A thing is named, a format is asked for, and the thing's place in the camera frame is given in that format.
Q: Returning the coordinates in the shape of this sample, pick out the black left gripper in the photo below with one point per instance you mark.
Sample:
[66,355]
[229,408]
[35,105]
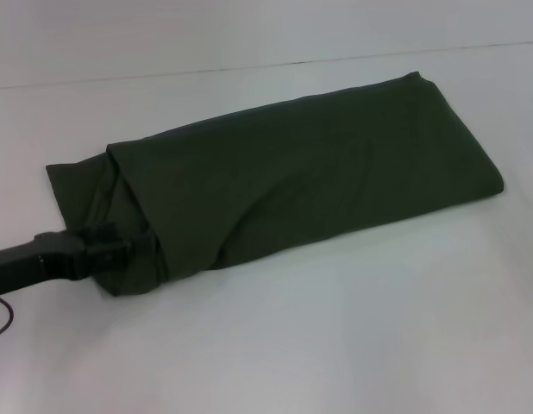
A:
[38,259]

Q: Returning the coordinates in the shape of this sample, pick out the dark green printed T-shirt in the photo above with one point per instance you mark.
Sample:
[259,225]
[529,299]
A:
[292,172]

